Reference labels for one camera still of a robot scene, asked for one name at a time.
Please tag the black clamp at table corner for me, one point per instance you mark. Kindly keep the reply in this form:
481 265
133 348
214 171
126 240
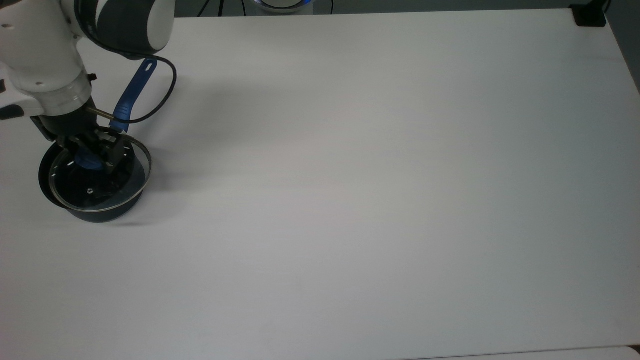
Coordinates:
589 16

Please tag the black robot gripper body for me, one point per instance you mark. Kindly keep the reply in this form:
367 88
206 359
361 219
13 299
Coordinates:
65 127

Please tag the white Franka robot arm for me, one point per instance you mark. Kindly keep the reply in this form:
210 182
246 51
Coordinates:
40 50

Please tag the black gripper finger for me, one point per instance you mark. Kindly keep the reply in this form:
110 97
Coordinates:
111 152
72 149

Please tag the glass lid with blue knob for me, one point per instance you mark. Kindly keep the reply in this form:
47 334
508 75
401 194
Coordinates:
127 182

